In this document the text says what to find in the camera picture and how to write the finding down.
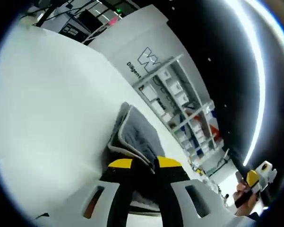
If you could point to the grey towel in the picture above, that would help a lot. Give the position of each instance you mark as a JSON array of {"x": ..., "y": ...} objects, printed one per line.
[{"x": 139, "y": 132}]

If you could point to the person's right hand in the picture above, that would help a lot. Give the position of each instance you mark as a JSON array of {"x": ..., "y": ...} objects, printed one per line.
[{"x": 241, "y": 188}]

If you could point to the black tripod stand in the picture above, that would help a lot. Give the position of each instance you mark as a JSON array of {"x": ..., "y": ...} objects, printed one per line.
[{"x": 237, "y": 160}]

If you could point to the long ceiling light strip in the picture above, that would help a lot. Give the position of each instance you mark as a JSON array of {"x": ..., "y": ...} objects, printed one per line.
[{"x": 264, "y": 94}]

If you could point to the row of white storage bins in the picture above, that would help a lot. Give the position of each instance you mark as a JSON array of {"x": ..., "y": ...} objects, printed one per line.
[{"x": 177, "y": 88}]

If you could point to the grey metal shelf rack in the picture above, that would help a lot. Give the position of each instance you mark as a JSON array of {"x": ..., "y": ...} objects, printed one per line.
[{"x": 170, "y": 63}]

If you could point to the grey cabinet machine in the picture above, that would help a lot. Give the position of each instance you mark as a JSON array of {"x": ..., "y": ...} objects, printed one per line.
[{"x": 72, "y": 28}]

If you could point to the pink hanging sign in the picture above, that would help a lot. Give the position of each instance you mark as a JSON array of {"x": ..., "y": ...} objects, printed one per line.
[{"x": 112, "y": 22}]

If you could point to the green exit sign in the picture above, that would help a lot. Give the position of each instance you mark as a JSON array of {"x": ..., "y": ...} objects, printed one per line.
[{"x": 118, "y": 10}]

